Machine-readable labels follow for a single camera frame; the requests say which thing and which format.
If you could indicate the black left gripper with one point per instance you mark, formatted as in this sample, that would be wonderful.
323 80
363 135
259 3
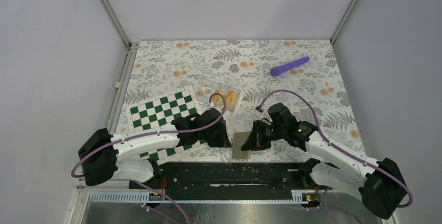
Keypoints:
223 141

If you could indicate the purple cylindrical tool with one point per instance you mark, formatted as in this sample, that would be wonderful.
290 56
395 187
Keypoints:
278 70

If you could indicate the grey card holder wallet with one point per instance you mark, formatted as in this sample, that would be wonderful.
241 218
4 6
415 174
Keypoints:
239 138

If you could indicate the floral patterned table mat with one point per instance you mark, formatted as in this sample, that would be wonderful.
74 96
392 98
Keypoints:
314 89

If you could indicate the clear acrylic card box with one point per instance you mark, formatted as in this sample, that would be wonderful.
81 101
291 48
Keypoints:
207 88

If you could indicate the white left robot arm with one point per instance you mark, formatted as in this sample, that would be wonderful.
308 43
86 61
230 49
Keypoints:
106 156

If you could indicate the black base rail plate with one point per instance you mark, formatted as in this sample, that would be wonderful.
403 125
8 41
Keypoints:
251 182

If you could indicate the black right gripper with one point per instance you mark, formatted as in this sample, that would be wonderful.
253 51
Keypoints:
256 141

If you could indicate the green white chessboard mat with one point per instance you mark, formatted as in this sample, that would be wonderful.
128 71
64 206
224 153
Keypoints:
158 111

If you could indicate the gold VIP card stack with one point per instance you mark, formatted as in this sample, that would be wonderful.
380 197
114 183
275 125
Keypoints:
231 98

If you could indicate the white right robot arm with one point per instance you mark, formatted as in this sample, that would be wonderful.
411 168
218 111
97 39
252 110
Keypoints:
379 185

